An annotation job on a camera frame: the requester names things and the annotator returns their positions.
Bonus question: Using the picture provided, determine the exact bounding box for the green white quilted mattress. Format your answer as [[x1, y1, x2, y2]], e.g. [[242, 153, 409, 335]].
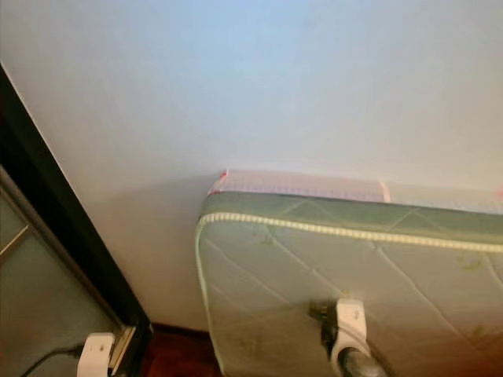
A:
[[195, 169, 503, 377]]

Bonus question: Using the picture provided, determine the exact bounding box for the grey frosted wardrobe door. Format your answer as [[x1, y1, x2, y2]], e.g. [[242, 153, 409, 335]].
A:
[[0, 169, 127, 377]]

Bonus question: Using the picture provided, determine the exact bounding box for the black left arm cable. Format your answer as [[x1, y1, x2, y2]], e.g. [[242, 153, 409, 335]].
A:
[[22, 348, 83, 377]]

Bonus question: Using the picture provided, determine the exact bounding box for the black wardrobe door frame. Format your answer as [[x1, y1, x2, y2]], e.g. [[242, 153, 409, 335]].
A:
[[0, 64, 153, 377]]

